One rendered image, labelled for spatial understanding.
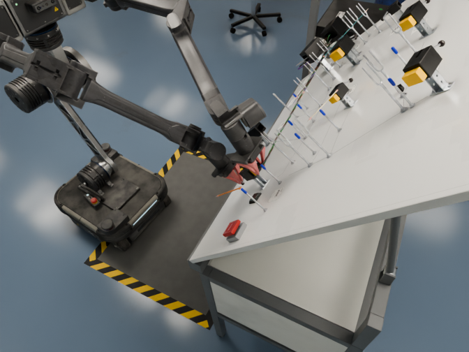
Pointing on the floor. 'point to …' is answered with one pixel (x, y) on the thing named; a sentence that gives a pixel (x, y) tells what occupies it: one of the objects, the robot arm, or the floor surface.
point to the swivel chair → (252, 17)
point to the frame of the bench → (324, 327)
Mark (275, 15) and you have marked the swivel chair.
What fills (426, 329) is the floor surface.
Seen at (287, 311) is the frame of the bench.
